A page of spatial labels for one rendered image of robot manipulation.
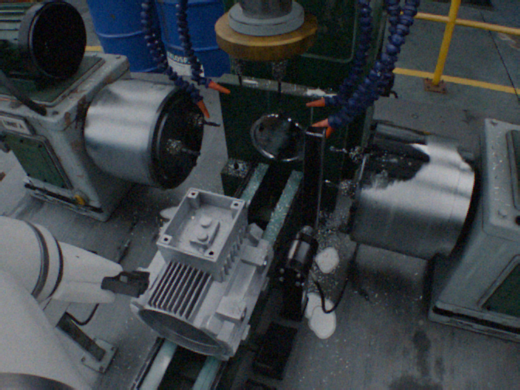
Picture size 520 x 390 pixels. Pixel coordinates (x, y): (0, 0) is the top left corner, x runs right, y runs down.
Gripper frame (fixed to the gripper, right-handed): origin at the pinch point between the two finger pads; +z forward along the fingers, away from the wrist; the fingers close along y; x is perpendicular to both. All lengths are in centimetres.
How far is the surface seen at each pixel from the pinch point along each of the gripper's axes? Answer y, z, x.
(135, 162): -19.0, 24.3, 18.9
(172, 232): 1.4, 11.0, 7.4
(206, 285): 9.8, 10.1, 1.3
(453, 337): 56, 45, 1
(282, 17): 10.0, 6.0, 45.2
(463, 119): 56, 86, 73
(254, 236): 12.7, 17.4, 10.8
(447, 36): 60, 195, 187
